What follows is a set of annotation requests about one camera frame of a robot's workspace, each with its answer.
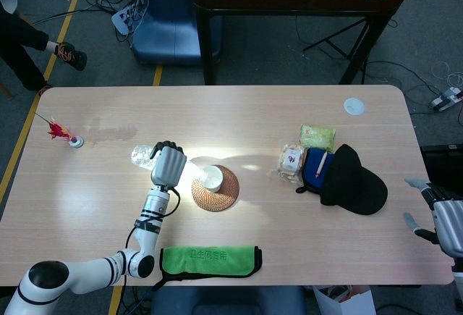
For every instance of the round woven rattan coaster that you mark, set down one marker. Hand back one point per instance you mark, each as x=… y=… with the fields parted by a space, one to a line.
x=220 y=199

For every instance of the red feather shuttlecock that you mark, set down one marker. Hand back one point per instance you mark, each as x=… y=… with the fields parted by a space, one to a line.
x=76 y=142

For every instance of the white pen red tip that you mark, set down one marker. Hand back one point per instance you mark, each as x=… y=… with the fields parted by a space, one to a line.
x=321 y=164

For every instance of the black orange shoe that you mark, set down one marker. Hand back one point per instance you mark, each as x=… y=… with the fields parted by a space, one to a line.
x=72 y=56

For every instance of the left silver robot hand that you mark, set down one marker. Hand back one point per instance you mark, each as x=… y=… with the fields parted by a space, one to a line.
x=168 y=166

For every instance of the green snack packet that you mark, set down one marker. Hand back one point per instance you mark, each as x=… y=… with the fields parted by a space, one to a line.
x=318 y=135

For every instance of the green microfiber cloth black trim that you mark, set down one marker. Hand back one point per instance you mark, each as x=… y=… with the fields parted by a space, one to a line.
x=210 y=260

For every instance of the blue cloth black trim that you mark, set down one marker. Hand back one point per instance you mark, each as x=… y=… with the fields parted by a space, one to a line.
x=311 y=170

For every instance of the black cap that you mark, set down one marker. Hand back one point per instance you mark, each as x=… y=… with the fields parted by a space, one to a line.
x=347 y=184

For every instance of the white paper bag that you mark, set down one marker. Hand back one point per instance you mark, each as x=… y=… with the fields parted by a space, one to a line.
x=343 y=302

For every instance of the transparent plastic water bottle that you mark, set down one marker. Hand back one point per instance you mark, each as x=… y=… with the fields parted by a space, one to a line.
x=141 y=157

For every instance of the white round grommet cover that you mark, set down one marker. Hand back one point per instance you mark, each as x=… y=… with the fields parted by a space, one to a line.
x=353 y=106

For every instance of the white paper cup green print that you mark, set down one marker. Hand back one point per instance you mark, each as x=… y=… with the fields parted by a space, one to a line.
x=213 y=179

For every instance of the dark blue robot chest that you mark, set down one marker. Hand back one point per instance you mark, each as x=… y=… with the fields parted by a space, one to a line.
x=228 y=302

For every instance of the black box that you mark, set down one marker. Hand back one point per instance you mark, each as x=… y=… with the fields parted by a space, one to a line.
x=441 y=166

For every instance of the clear snack bag white label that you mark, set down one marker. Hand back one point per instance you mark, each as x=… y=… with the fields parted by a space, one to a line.
x=291 y=159

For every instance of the brown mahjong table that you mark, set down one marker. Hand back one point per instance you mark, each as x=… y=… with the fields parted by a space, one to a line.
x=296 y=0

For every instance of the person leg black trousers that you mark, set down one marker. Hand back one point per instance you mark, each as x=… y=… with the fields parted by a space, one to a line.
x=18 y=47

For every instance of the white power strip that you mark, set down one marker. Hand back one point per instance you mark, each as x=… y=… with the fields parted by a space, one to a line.
x=126 y=18

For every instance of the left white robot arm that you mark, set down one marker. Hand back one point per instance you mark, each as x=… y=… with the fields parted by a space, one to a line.
x=152 y=206

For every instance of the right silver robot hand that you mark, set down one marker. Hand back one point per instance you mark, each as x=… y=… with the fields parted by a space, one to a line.
x=448 y=221

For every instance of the grey power strip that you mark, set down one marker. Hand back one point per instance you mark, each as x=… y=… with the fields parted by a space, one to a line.
x=446 y=99

